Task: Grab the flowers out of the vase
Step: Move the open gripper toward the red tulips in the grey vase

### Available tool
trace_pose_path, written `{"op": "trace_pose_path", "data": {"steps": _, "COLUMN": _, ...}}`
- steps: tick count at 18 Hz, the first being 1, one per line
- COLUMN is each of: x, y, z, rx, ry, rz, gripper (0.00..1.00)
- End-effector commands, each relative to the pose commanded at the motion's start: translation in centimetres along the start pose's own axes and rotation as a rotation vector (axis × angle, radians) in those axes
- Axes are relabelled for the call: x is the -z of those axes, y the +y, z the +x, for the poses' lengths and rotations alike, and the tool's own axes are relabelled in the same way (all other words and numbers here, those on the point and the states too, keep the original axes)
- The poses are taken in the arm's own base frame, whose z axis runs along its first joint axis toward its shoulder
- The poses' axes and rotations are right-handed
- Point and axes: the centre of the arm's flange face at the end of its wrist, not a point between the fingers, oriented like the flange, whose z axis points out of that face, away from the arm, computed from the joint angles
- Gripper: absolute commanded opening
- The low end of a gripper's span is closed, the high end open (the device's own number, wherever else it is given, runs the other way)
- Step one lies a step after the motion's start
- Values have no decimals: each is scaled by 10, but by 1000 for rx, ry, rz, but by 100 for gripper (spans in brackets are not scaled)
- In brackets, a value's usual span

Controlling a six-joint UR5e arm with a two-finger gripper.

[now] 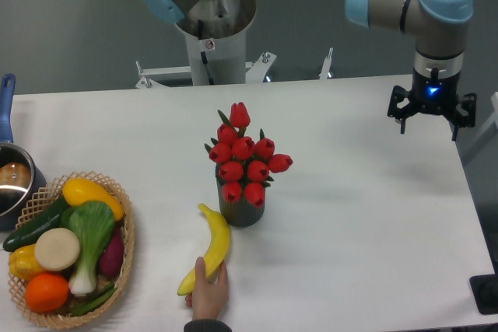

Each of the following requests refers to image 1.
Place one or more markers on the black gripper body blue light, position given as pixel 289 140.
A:
pixel 433 94

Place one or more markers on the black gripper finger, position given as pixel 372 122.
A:
pixel 401 106
pixel 463 113

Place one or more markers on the red tulip bouquet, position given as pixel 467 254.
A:
pixel 243 166

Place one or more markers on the yellow banana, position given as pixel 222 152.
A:
pixel 216 252

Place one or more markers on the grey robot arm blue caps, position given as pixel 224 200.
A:
pixel 440 27

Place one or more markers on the dark sleeve forearm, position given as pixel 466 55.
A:
pixel 206 325

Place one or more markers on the dark grey ribbed vase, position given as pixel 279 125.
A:
pixel 241 204

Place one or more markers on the person's hand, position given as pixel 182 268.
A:
pixel 208 300

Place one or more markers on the white furniture leg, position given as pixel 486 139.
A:
pixel 483 136

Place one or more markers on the black device at table edge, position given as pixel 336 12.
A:
pixel 484 290

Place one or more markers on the purple sweet potato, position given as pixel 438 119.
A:
pixel 111 260

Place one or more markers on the green bok choy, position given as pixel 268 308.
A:
pixel 93 224

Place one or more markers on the yellow squash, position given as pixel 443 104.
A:
pixel 77 191

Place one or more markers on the green bean pod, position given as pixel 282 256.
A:
pixel 95 302

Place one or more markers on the round beige bun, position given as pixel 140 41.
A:
pixel 57 249

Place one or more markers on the woven wicker basket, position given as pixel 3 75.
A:
pixel 61 319

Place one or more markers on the dark green cucumber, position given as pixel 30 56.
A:
pixel 31 231

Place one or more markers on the orange fruit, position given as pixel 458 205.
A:
pixel 46 292

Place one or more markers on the yellow bell pepper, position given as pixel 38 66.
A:
pixel 23 263

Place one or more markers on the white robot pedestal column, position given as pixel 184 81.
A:
pixel 215 34

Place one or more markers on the white metal base frame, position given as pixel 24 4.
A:
pixel 256 71

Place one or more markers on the blue handled saucepan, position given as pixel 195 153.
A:
pixel 20 177

